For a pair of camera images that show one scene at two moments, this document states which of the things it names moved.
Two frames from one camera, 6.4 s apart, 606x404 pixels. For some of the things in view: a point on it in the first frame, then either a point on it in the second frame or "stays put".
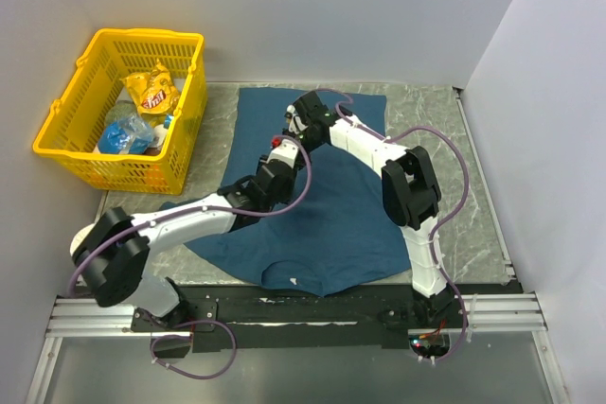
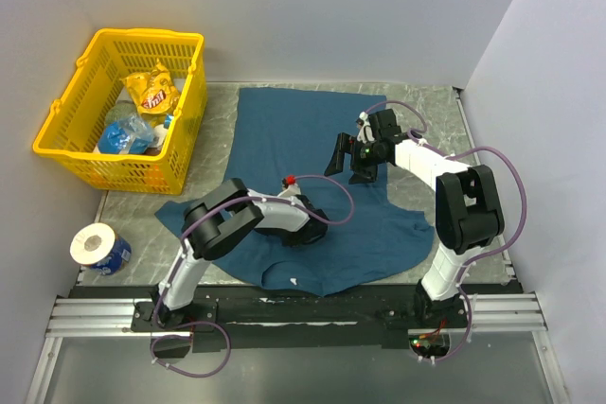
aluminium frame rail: [84, 318] stays put
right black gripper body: [310, 141] -> [365, 154]
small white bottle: [160, 131] stays put
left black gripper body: [285, 197] -> [289, 239]
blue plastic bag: [129, 134] stays put
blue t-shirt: [336, 234] stays put
